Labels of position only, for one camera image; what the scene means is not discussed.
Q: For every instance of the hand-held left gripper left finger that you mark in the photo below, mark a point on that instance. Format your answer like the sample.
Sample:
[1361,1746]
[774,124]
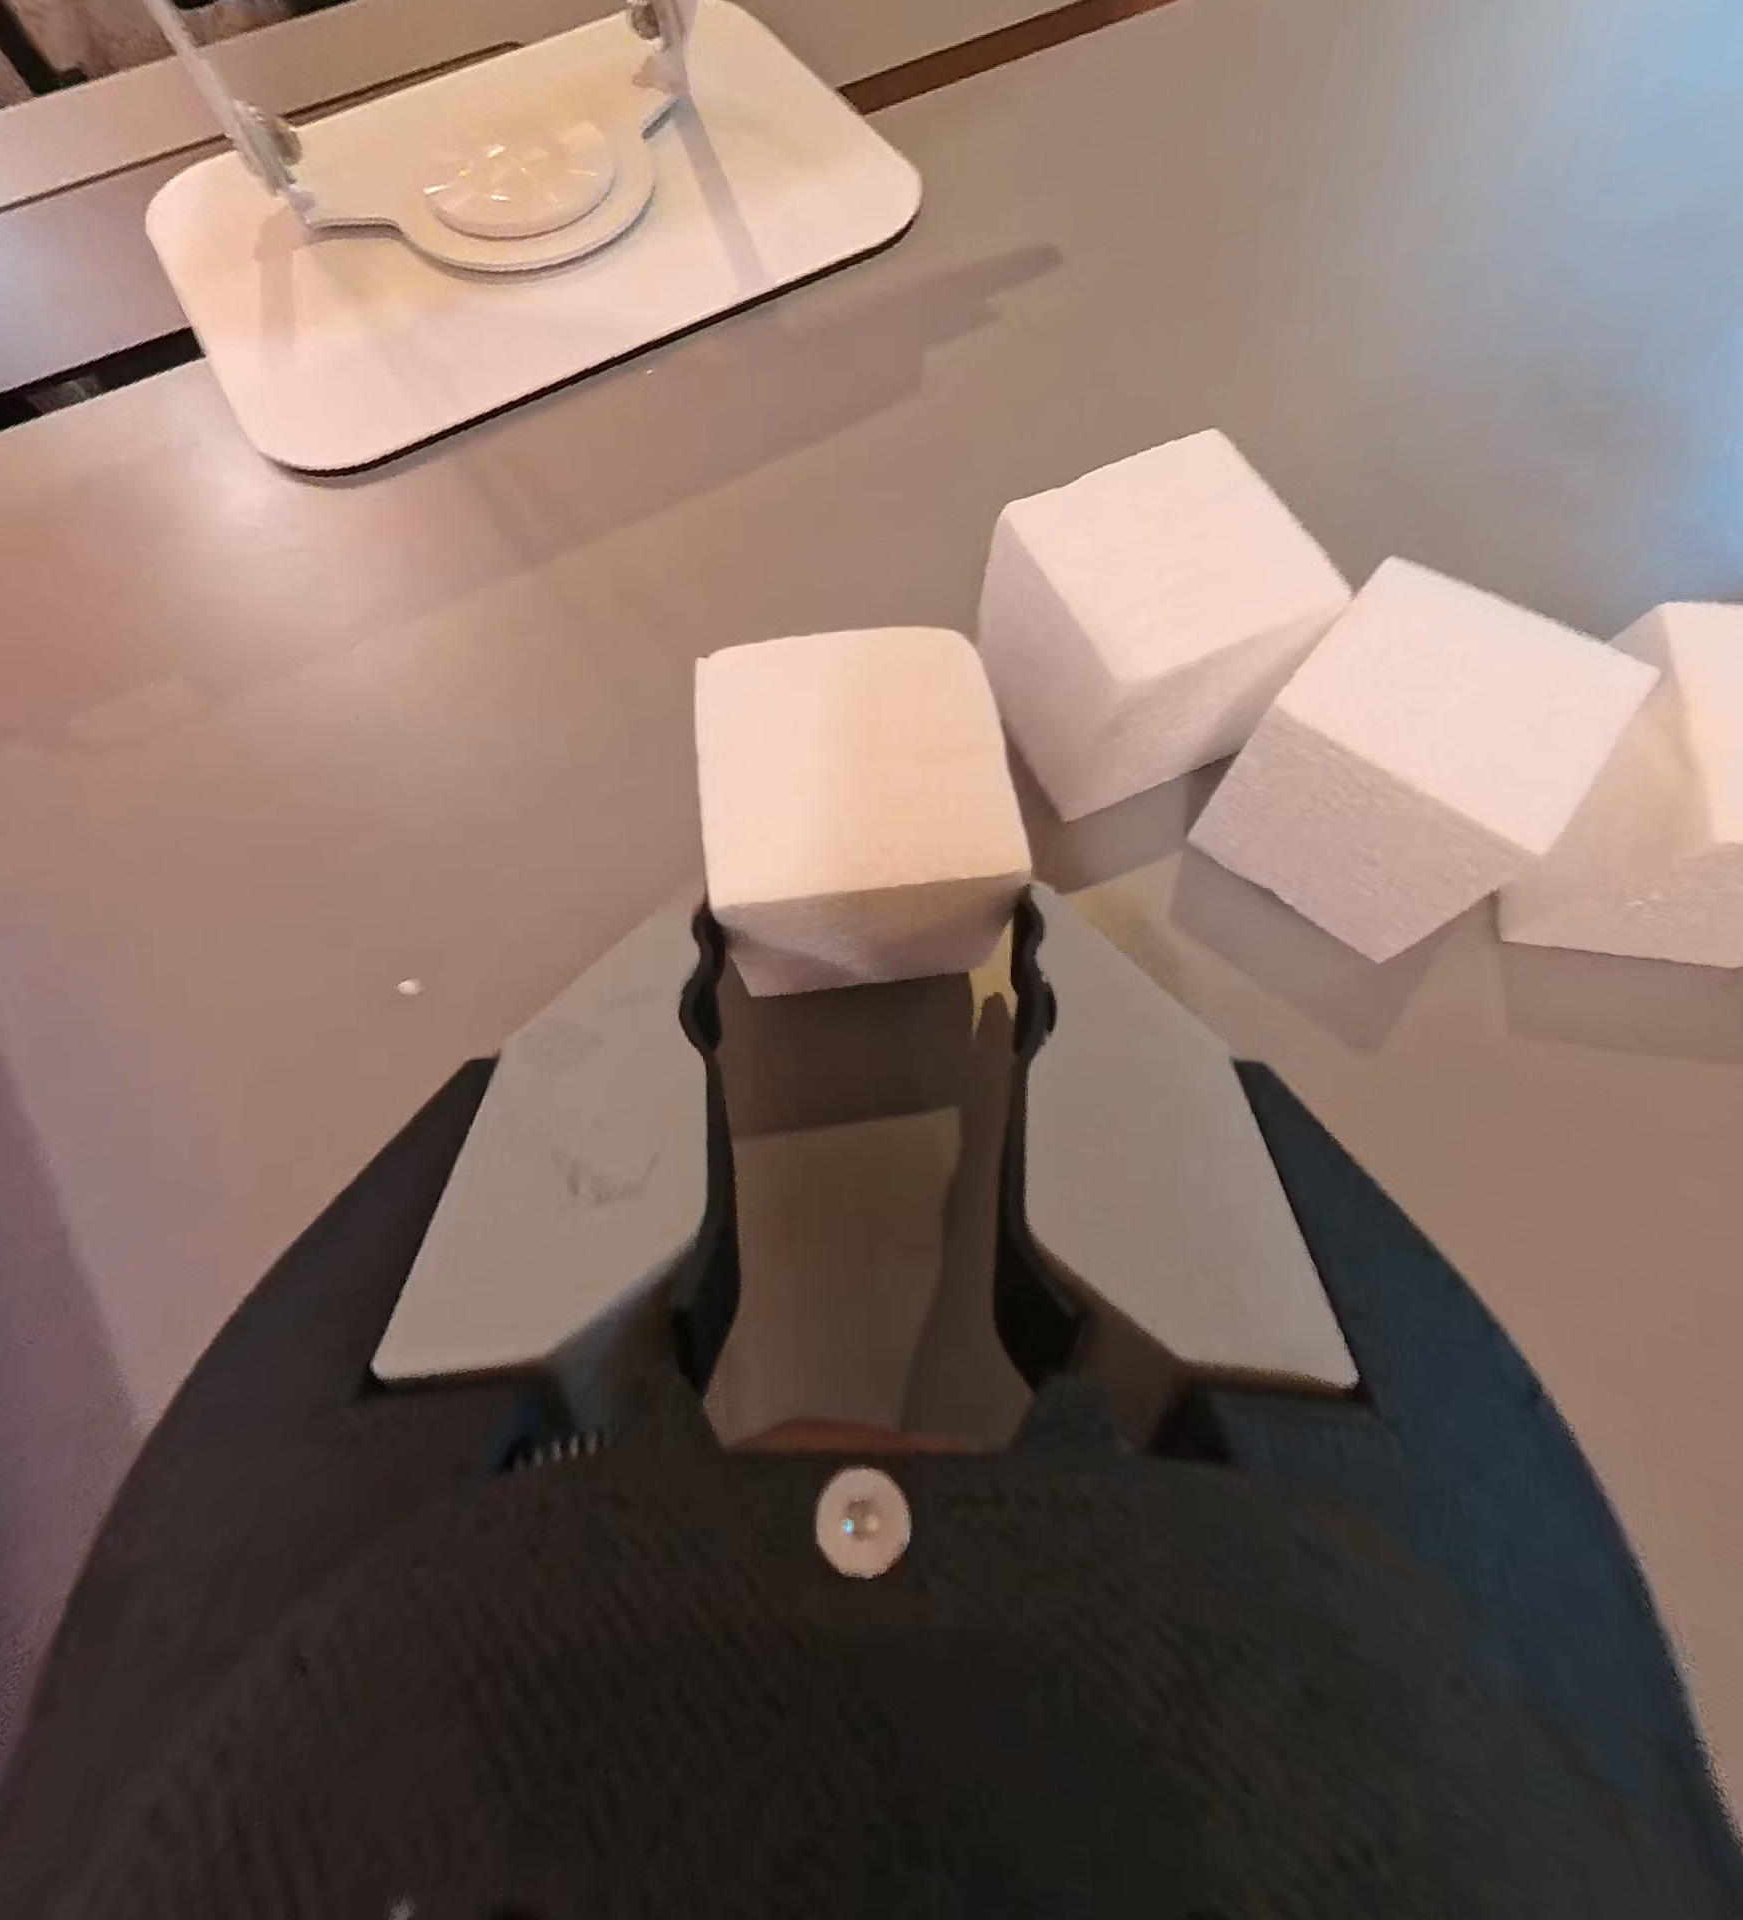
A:
[556,1199]

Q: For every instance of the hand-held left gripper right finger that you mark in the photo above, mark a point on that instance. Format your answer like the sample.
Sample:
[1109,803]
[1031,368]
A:
[1186,1199]

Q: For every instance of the white hard foam cube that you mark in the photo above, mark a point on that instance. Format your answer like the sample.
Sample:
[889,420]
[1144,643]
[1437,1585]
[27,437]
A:
[1141,631]
[1712,779]
[1413,749]
[856,795]

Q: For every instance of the white wooden document stand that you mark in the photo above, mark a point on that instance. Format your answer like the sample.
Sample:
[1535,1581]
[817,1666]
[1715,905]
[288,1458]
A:
[510,299]

